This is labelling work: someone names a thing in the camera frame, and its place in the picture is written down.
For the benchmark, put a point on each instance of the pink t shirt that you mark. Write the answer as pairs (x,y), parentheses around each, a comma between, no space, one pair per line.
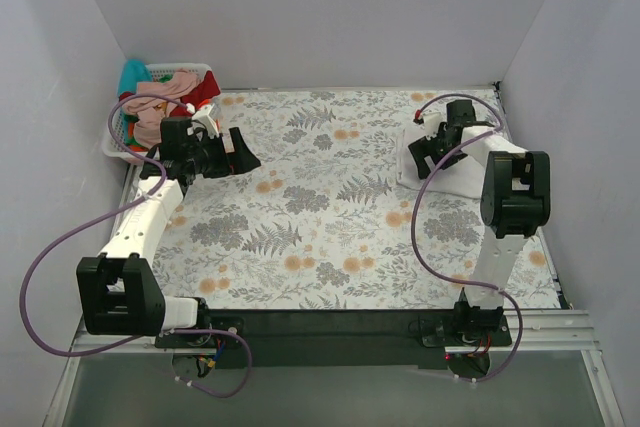
(150,111)

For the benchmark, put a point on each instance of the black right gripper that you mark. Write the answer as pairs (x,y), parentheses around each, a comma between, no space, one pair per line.
(437,145)

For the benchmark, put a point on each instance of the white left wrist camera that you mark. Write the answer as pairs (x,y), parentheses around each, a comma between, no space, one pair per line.
(207,114)

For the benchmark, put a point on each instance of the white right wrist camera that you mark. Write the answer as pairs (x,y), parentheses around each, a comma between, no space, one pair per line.
(427,125)

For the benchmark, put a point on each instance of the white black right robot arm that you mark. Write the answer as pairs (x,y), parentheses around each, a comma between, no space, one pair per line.
(514,202)

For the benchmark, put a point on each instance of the green garment in basket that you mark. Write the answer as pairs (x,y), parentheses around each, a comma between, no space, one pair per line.
(131,134)

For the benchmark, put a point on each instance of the aluminium frame rail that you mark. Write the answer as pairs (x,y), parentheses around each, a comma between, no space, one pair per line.
(544,330)

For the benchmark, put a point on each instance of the floral patterned table mat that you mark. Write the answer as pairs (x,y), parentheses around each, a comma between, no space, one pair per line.
(322,223)

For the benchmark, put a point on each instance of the white plastic laundry basket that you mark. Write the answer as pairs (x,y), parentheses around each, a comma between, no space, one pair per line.
(117,129)

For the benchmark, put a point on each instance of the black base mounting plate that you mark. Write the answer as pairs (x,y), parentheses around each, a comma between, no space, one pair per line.
(324,338)

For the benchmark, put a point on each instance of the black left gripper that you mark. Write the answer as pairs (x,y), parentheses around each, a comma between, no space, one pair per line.
(231,152)

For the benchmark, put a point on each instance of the red t shirt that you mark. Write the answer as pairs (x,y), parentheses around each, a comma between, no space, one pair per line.
(206,90)

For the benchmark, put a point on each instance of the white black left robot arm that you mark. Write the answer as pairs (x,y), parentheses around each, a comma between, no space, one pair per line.
(118,291)

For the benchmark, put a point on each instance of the white t shirt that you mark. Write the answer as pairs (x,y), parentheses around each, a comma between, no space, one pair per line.
(464,179)

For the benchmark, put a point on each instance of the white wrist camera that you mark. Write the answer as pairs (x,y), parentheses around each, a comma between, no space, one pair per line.
(207,114)
(427,125)

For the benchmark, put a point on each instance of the teal t shirt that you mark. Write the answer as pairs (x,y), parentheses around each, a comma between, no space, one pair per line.
(134,72)

